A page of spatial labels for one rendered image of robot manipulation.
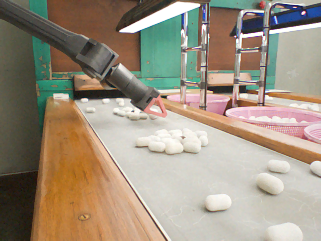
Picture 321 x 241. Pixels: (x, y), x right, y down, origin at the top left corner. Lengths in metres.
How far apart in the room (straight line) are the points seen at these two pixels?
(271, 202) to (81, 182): 0.23
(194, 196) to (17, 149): 2.00
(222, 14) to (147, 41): 0.47
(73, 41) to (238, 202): 0.56
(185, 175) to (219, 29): 1.27
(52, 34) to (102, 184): 0.51
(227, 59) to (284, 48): 1.57
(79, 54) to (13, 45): 1.49
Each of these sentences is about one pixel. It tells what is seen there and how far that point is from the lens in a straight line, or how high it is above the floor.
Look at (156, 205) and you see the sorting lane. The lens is 0.34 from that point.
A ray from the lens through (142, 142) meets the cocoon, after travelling 0.56.
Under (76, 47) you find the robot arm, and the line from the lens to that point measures 0.74.
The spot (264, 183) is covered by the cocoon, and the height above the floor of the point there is 0.75.
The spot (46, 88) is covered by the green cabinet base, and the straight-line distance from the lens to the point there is 1.34.
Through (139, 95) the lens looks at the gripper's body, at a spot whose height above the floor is 0.82.
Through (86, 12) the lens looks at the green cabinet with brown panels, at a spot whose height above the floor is 1.14.
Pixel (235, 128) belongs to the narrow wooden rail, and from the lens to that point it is 0.67.
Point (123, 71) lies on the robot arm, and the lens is 0.74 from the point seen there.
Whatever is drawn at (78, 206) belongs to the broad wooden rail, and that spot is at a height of 0.76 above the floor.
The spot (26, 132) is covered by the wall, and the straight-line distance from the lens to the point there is 2.25.
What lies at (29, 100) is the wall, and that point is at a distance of 2.20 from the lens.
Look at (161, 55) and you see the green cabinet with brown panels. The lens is 1.45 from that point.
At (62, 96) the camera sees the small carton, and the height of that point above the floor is 0.78.
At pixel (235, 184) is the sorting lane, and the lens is 0.41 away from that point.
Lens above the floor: 0.90
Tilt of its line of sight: 11 degrees down
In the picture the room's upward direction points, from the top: straight up
